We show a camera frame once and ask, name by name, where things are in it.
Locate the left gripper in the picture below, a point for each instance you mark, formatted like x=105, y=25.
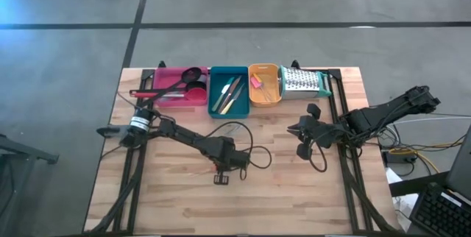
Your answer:
x=230, y=156

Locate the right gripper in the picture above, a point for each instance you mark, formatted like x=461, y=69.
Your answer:
x=319, y=132

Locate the red spoon metal shaft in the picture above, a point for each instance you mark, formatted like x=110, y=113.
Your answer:
x=197, y=95

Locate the black solid serving spoon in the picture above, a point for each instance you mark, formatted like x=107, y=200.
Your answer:
x=198, y=85

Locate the black slotted serving spoon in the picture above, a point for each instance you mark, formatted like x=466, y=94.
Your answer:
x=192, y=74

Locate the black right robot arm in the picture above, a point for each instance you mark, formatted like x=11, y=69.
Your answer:
x=386, y=110

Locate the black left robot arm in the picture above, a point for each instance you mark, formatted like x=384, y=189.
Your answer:
x=184, y=135

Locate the slim silver table knife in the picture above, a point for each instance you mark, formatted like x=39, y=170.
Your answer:
x=232, y=129

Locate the orange plastic bin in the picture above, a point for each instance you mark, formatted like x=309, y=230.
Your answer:
x=274, y=93

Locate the teal plastic bin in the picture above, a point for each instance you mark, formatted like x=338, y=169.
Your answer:
x=243, y=110

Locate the black power box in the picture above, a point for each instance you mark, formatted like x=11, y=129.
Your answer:
x=395, y=158

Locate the pink plastic bin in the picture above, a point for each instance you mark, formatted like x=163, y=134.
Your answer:
x=165, y=77

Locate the white paper sheet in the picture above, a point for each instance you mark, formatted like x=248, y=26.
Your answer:
x=404, y=204

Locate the black keyboard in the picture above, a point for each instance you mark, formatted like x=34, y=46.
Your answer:
x=438, y=211

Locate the black floor stand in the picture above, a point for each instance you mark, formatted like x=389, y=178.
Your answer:
x=33, y=153

